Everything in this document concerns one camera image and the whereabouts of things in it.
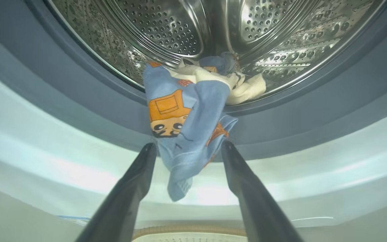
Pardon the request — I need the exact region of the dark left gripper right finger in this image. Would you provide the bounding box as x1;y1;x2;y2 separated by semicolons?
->
221;140;303;242

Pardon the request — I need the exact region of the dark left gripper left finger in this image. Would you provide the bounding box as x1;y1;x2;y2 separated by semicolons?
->
75;143;158;242

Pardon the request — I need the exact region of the blue garment with orange print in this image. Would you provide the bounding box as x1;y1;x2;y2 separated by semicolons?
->
142;62;238;202

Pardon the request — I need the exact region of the cream white garment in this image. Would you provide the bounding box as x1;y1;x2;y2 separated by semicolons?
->
170;59;267;105

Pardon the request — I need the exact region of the cream perforated laundry basket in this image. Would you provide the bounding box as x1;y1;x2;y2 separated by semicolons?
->
131;225;248;242

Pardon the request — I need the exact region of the white front-load washing machine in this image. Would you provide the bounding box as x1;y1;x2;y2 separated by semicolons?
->
0;0;387;242

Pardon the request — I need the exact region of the grey rubber door gasket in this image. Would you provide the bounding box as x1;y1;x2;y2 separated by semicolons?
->
0;0;387;162

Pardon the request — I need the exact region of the blue white energy label sticker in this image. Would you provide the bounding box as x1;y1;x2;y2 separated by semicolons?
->
58;215;90;223

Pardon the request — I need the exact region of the perforated steel washer drum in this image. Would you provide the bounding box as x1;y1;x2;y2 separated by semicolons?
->
44;0;387;103

